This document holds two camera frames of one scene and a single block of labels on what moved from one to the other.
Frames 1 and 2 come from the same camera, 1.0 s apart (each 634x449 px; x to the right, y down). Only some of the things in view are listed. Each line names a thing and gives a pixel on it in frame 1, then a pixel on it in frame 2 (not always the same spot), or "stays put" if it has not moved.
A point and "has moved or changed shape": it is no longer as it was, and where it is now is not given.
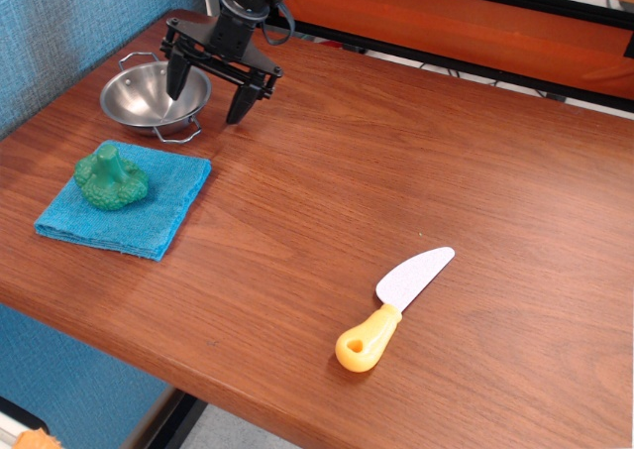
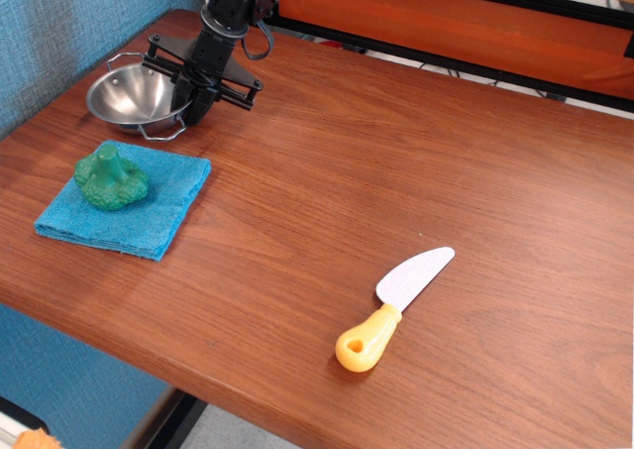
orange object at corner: [36, 439] stays put
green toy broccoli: [110, 181] stays put
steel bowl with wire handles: [137, 93] has moved or changed shape
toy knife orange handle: [363, 346] stays put
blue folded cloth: [145, 228] stays put
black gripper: [228, 48] → [207, 60]
